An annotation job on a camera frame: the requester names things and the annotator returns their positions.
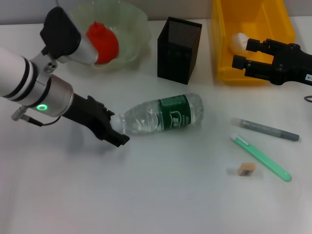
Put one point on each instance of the red-orange toy orange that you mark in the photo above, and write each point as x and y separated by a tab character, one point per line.
107	46

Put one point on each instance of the clear green-label water bottle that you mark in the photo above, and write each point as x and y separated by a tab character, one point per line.
170	114

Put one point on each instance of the pale green glass fruit bowl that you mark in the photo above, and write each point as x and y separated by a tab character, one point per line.
131	31

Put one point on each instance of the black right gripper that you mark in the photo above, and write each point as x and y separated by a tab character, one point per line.
292	65

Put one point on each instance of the black mesh pen holder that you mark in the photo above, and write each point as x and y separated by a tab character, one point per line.
175	63

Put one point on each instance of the white paper ball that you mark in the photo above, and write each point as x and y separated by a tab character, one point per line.
237	41

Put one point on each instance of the green pen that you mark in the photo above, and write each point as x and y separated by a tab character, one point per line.
263	158

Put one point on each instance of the grey marker pen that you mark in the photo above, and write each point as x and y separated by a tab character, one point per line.
263	128

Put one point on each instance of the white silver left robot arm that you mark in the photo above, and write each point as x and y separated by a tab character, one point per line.
14	73

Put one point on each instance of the yellow plastic bin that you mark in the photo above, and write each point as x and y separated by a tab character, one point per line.
268	19

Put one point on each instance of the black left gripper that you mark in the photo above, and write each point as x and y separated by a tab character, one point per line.
90	114

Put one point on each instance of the small wooden pencil sharpener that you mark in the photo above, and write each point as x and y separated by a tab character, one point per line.
246	169

